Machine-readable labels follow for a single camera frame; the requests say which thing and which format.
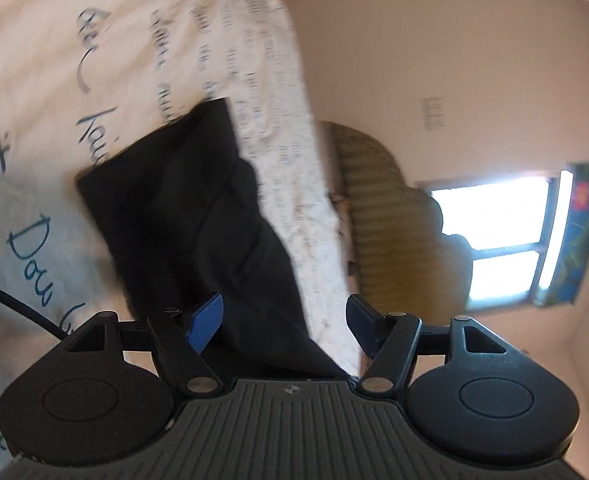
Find bright window with frame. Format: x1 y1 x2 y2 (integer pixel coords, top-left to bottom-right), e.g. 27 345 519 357
423 169 575 311

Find blue floral curtain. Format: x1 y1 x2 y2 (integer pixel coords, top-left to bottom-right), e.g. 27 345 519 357
535 162 589 307

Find white wall socket plate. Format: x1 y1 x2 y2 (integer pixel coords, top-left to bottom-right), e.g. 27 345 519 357
421 98 445 132

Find olive striped upholstered headboard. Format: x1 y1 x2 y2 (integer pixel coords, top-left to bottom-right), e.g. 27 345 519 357
317 122 473 325

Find white bedsheet with script text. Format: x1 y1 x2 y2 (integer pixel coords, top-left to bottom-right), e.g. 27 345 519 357
0 0 363 480

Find black pants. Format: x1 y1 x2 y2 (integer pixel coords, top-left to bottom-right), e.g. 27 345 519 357
76 99 345 380

